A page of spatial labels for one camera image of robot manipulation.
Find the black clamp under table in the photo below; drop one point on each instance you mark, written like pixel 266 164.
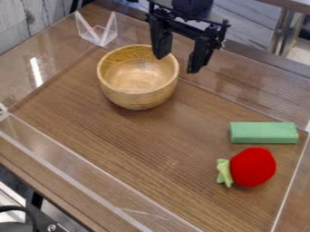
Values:
pixel 19 217

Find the clear acrylic corner bracket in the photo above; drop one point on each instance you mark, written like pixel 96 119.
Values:
pixel 98 35

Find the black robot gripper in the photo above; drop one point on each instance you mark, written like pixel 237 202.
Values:
pixel 191 18

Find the metal table leg background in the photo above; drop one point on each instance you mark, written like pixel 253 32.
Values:
pixel 289 26

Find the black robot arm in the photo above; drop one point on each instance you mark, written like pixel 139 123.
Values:
pixel 186 17

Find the clear acrylic tray wall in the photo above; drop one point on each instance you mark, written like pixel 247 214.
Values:
pixel 86 191

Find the red plush fruit green leaves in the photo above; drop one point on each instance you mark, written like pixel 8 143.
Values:
pixel 249 169

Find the green rectangular block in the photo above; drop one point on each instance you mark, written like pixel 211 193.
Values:
pixel 263 132

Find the wooden bowl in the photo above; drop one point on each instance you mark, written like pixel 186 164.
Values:
pixel 136 81

